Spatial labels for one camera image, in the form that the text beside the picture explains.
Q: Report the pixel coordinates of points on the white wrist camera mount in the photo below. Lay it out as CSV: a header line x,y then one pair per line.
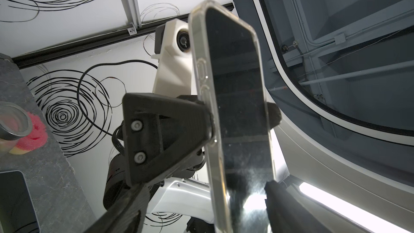
x,y
175,64

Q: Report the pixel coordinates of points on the aluminium wall rail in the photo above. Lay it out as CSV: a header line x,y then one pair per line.
x,y
129,3

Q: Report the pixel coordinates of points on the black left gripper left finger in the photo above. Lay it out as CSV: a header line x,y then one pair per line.
x,y
127,215

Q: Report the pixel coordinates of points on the clear case phone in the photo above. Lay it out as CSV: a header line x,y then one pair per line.
x,y
230,83

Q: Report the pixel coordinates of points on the pink smiley sponge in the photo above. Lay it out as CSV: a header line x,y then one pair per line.
x,y
36,139

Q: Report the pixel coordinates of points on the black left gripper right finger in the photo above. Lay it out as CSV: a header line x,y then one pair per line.
x,y
160,134

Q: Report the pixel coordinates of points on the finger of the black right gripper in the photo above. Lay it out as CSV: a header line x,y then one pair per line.
x,y
274,115
286,215

